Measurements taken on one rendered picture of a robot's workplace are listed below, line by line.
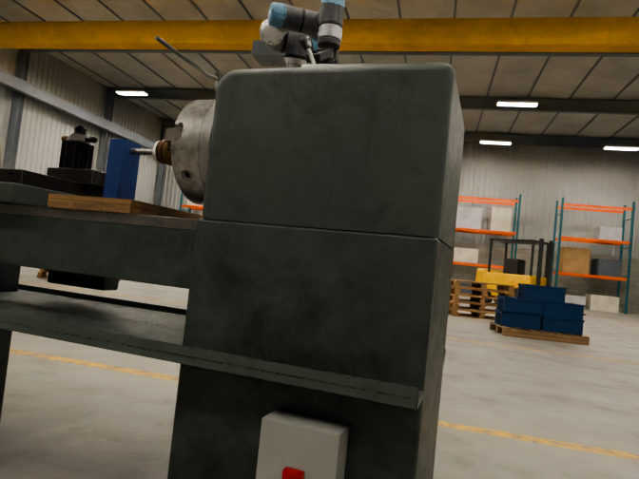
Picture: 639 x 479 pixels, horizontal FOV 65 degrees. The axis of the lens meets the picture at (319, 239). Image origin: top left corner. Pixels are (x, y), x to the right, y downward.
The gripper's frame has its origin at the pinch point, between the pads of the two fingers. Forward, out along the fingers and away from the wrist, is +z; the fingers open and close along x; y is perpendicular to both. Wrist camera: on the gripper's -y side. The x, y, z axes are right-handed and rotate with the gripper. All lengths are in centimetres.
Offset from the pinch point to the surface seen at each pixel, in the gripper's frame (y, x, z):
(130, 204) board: -30, 41, 39
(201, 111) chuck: -25.2, 25.3, 11.0
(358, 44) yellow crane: 954, 285, -468
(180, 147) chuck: -27.6, 28.9, 21.9
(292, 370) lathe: -42, -16, 73
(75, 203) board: -30, 60, 40
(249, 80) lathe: -34.1, 6.4, 6.0
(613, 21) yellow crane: 1010, -250, -518
